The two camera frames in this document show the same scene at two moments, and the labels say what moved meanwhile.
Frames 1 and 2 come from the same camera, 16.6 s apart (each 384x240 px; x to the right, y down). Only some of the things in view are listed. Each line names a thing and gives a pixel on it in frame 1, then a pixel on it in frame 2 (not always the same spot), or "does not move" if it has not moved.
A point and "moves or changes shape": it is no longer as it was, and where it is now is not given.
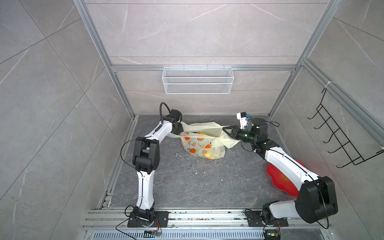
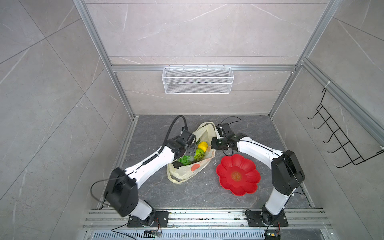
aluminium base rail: [112, 224] does not move
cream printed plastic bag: [206, 140] moves or changes shape
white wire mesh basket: [197, 80] does not move
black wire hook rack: [346, 145] does not move
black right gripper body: [244, 135] to [218, 144]
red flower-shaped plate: [282, 182] moves or changes shape
